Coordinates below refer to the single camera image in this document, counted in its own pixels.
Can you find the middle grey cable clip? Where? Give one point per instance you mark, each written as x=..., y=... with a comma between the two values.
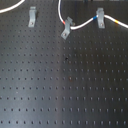
x=68, y=24

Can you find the right grey cable clip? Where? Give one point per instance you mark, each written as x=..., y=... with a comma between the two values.
x=100, y=18

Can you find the grey cable clip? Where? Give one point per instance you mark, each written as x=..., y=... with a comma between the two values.
x=68, y=24
x=32, y=16
x=100, y=18

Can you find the left grey cable clip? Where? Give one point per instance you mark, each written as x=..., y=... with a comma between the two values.
x=32, y=16

